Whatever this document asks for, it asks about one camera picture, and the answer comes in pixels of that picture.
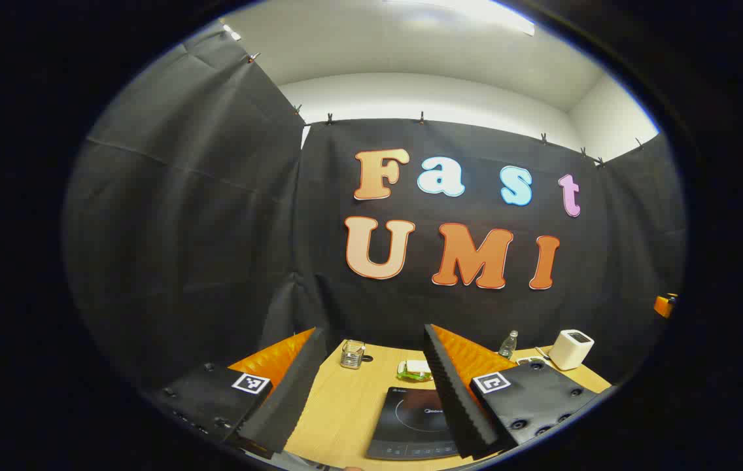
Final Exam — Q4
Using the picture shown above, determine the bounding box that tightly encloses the black backdrop cloth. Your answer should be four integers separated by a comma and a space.
63, 29, 687, 393

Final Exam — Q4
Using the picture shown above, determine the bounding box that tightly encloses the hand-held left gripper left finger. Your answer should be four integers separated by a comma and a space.
149, 327, 328, 460

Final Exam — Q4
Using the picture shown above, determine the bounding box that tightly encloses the sandwich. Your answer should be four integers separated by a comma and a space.
398, 359, 434, 383

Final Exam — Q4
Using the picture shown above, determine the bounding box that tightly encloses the glass cup in wire holder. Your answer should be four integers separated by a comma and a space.
340, 340, 366, 370

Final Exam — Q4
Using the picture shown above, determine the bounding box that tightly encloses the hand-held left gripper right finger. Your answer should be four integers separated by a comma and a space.
423, 324, 601, 460

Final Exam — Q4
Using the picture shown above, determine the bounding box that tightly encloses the row of backdrop clips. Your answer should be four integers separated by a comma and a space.
220, 21, 646, 167

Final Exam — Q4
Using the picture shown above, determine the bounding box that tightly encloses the white toaster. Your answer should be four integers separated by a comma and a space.
548, 329, 595, 372

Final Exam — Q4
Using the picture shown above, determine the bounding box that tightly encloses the black induction cooktop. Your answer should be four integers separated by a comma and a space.
366, 386, 461, 461

